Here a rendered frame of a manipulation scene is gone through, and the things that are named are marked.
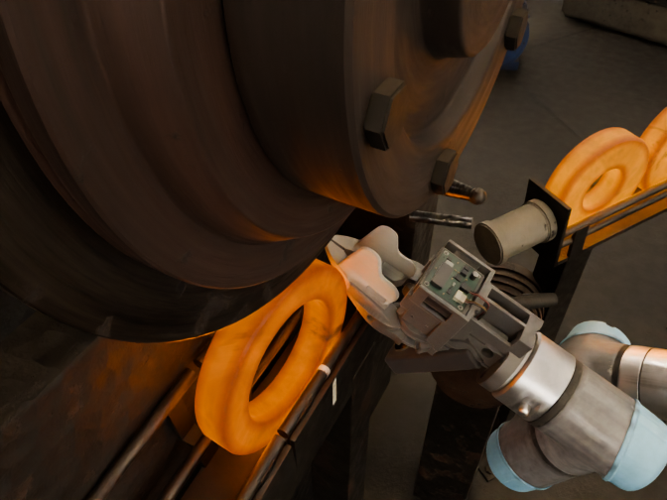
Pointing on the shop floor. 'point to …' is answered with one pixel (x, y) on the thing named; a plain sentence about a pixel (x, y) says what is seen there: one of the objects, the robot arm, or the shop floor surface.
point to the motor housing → (464, 413)
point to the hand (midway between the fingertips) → (333, 250)
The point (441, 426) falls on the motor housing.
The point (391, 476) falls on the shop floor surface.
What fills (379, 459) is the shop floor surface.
